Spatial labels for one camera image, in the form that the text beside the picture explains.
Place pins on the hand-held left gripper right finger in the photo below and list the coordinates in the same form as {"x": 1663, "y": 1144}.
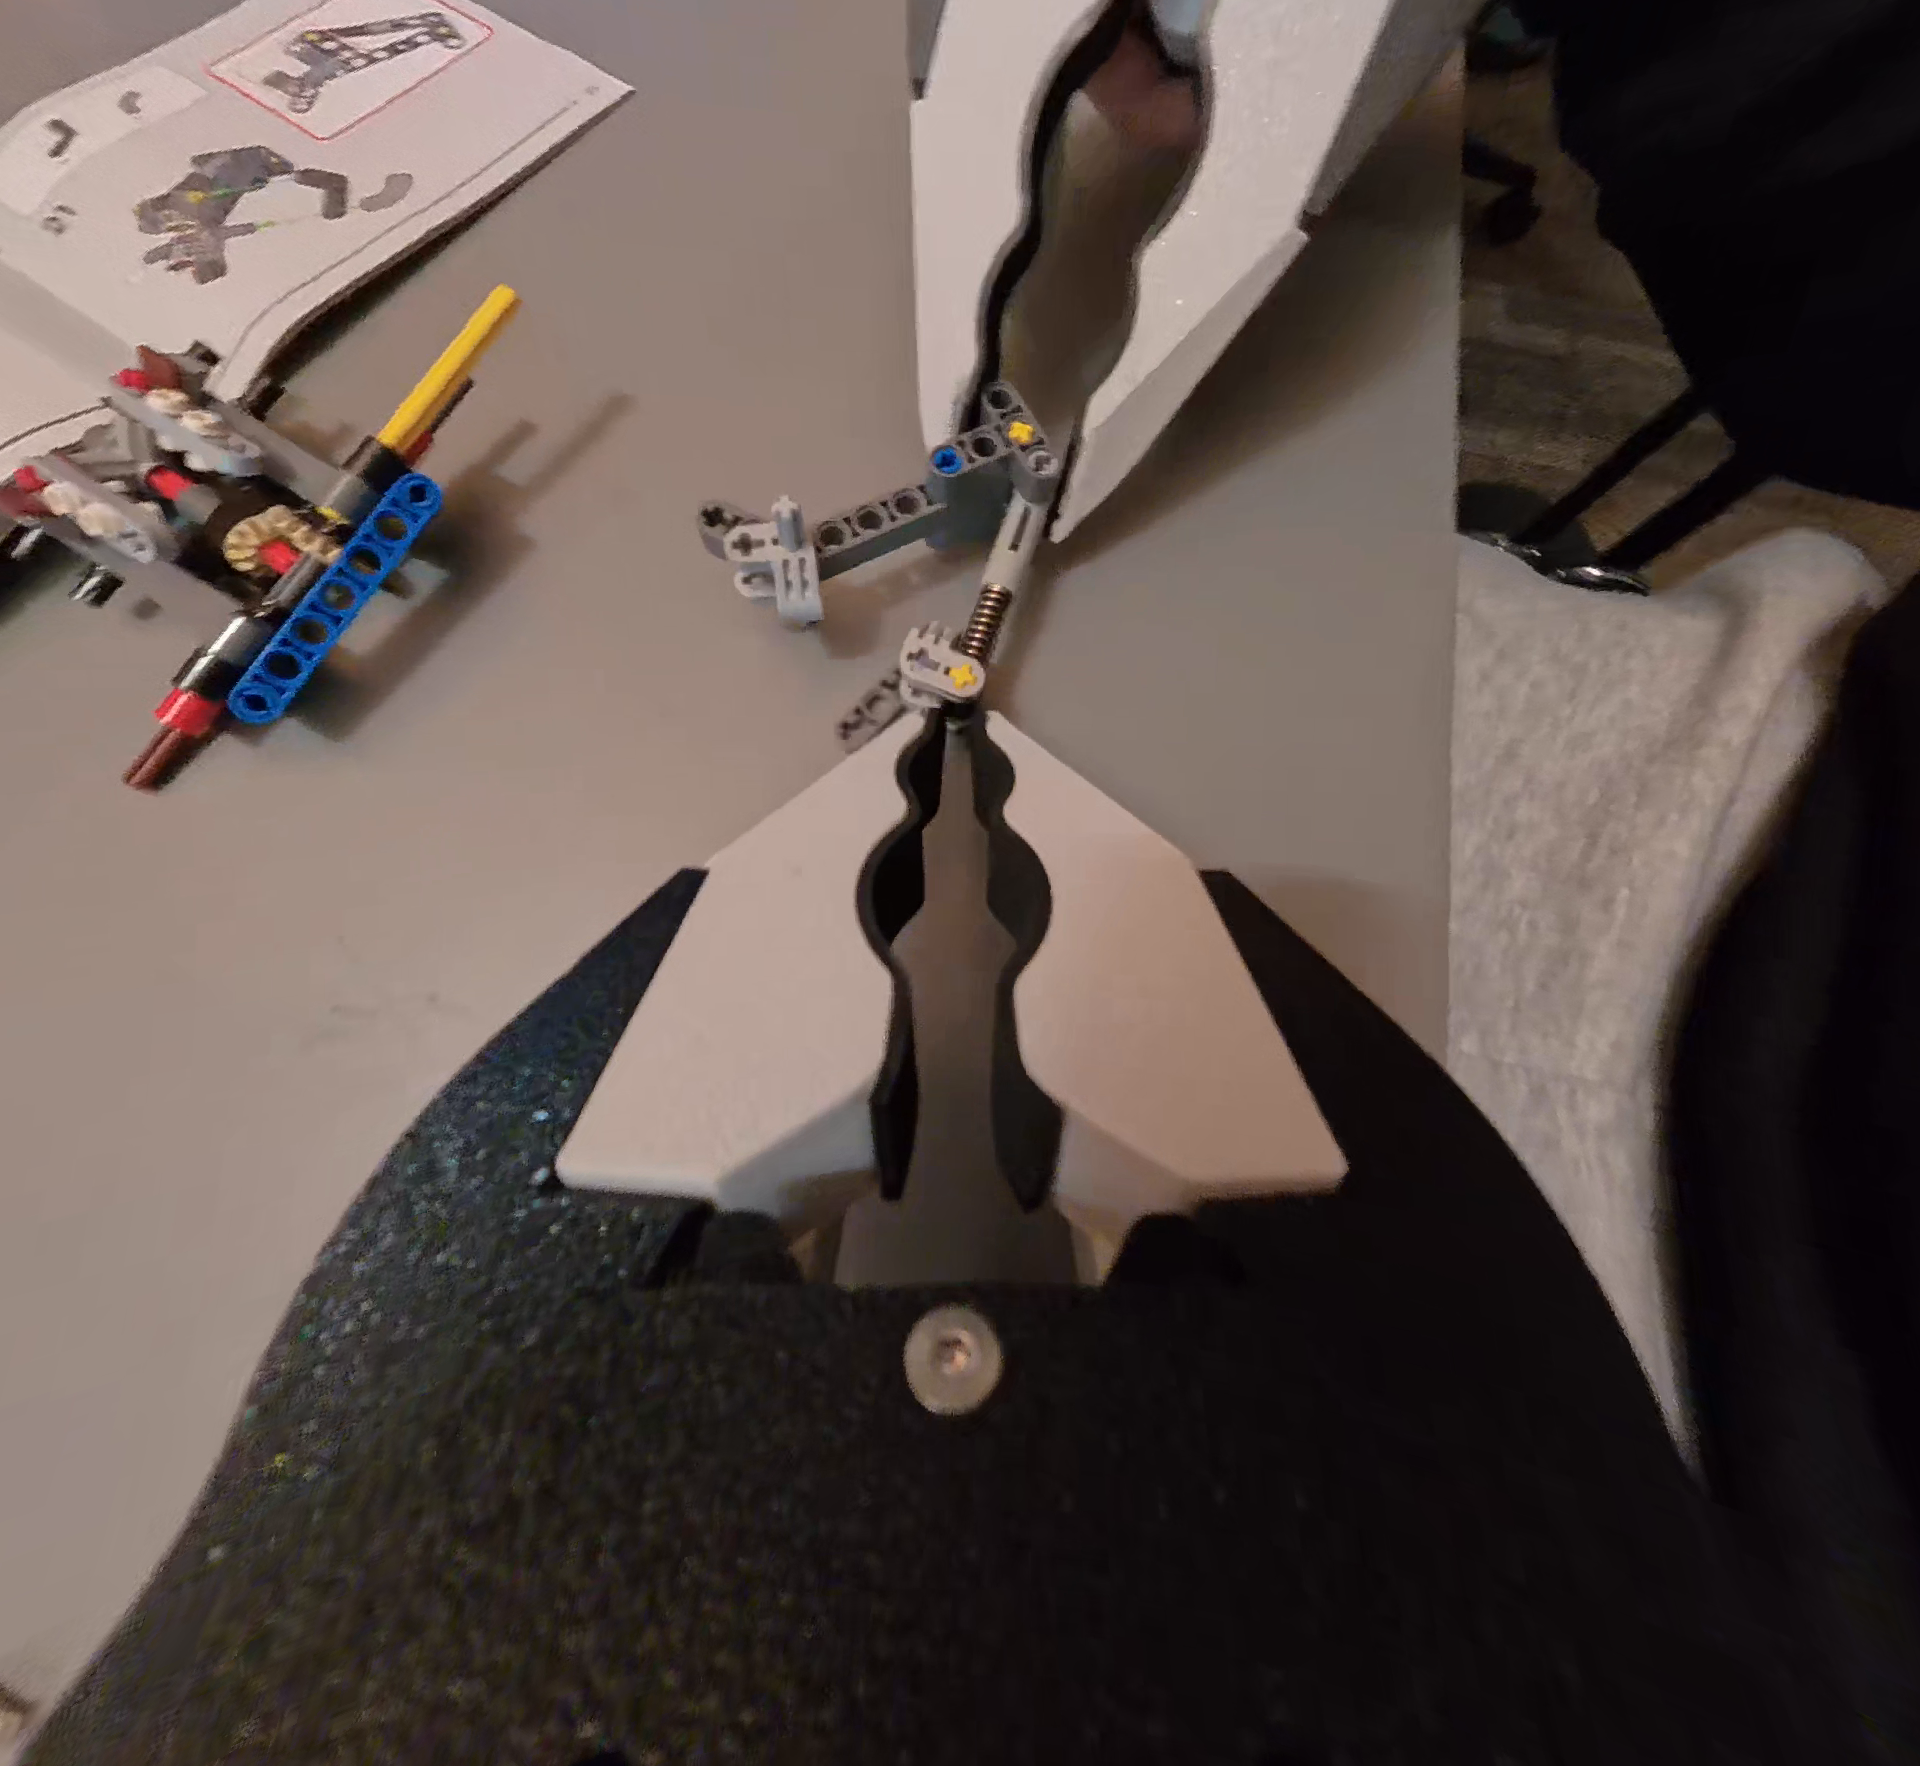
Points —
{"x": 1171, "y": 1032}

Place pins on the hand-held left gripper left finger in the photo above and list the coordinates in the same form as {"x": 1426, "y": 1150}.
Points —
{"x": 751, "y": 1032}

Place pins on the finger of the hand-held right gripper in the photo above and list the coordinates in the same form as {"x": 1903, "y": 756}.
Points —
{"x": 1005, "y": 72}
{"x": 1290, "y": 86}

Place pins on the dark grey thin lego liftarm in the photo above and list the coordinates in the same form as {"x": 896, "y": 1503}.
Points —
{"x": 871, "y": 716}

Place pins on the grey lego shock absorber subassembly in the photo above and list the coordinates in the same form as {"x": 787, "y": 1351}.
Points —
{"x": 885, "y": 513}

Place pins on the lego chassis assembly blue beam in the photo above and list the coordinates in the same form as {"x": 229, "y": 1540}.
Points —
{"x": 338, "y": 597}

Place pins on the lego instruction booklet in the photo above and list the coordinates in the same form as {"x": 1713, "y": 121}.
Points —
{"x": 375, "y": 191}

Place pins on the person's right hand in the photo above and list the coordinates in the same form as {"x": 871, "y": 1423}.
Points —
{"x": 1149, "y": 100}

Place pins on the person's grey trousers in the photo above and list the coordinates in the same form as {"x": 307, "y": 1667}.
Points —
{"x": 1592, "y": 820}

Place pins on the black metal chair base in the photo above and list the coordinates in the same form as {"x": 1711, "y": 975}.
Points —
{"x": 1614, "y": 461}

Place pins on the person's black jacket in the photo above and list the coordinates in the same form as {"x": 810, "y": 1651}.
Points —
{"x": 1831, "y": 1197}

